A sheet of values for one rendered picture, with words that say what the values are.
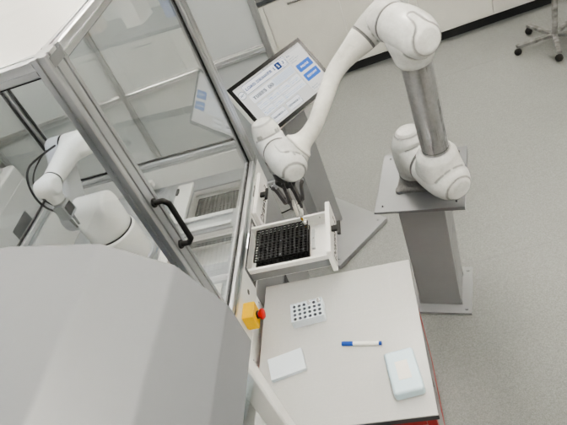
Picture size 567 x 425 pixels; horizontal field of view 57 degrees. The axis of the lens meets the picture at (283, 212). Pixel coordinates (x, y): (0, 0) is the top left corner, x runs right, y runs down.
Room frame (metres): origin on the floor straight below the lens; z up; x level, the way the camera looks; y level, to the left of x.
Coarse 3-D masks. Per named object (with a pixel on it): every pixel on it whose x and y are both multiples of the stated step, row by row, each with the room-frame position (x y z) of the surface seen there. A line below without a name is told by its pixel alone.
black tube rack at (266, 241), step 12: (276, 228) 1.66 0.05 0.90; (300, 228) 1.63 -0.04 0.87; (264, 240) 1.61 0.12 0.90; (276, 240) 1.58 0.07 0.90; (288, 240) 1.56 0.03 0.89; (300, 240) 1.55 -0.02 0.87; (264, 252) 1.55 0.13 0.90; (276, 252) 1.52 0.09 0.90; (288, 252) 1.49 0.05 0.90; (300, 252) 1.46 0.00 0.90; (264, 264) 1.52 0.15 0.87
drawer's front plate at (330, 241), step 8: (328, 208) 1.60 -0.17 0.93; (328, 216) 1.56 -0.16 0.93; (328, 224) 1.51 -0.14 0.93; (328, 232) 1.47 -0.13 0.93; (336, 232) 1.57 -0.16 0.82; (328, 240) 1.43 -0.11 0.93; (336, 240) 1.52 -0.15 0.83; (328, 248) 1.39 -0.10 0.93; (328, 256) 1.37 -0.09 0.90; (336, 264) 1.38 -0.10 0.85
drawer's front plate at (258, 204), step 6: (258, 174) 2.03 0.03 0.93; (258, 180) 1.98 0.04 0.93; (264, 180) 2.04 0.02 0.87; (258, 186) 1.94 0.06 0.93; (264, 186) 2.01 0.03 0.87; (258, 192) 1.90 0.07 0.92; (258, 198) 1.87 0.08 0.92; (258, 204) 1.84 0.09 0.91; (252, 210) 1.80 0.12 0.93; (258, 210) 1.81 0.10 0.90; (258, 216) 1.78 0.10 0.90; (264, 216) 1.84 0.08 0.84; (258, 222) 1.77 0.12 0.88; (264, 222) 1.81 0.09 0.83
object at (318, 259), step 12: (312, 216) 1.64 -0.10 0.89; (324, 216) 1.63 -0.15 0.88; (252, 228) 1.73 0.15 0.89; (264, 228) 1.71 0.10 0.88; (288, 228) 1.68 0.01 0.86; (312, 228) 1.64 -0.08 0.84; (324, 228) 1.61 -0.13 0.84; (252, 240) 1.69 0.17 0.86; (324, 240) 1.54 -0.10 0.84; (252, 252) 1.64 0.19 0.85; (312, 252) 1.50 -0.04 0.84; (324, 252) 1.47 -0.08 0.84; (252, 264) 1.58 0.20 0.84; (276, 264) 1.46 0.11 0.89; (288, 264) 1.44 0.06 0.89; (300, 264) 1.43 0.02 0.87; (312, 264) 1.41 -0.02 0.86; (324, 264) 1.40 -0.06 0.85; (252, 276) 1.49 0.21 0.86; (264, 276) 1.47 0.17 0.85; (276, 276) 1.46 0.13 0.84
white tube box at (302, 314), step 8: (296, 304) 1.32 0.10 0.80; (304, 304) 1.31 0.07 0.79; (312, 304) 1.29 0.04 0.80; (320, 304) 1.28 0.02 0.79; (296, 312) 1.29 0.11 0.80; (304, 312) 1.28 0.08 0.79; (312, 312) 1.26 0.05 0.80; (320, 312) 1.25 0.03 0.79; (296, 320) 1.25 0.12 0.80; (304, 320) 1.24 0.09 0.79; (312, 320) 1.23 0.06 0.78; (320, 320) 1.23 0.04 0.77
